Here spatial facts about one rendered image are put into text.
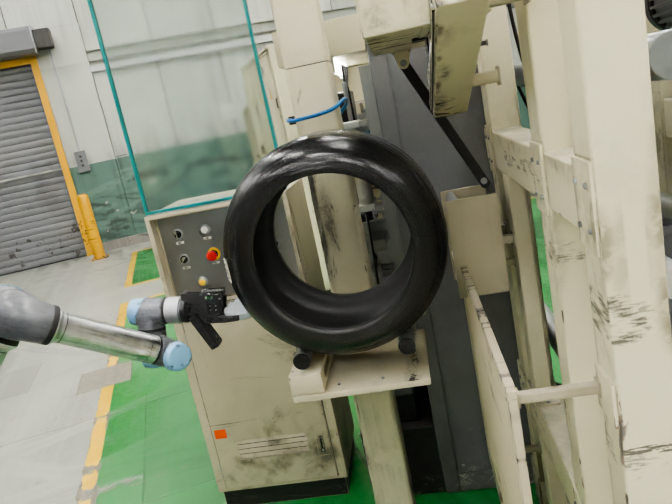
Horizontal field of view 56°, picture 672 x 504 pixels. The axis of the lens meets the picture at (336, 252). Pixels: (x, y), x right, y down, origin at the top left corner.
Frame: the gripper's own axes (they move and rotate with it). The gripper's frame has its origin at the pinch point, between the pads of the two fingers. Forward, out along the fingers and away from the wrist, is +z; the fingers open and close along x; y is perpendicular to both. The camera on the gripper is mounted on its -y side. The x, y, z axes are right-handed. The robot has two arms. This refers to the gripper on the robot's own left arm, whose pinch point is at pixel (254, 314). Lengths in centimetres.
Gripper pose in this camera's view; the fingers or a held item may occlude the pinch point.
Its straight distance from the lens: 174.3
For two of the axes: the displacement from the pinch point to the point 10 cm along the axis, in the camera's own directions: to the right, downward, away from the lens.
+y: -0.7, -9.7, -2.3
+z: 9.9, -0.4, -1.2
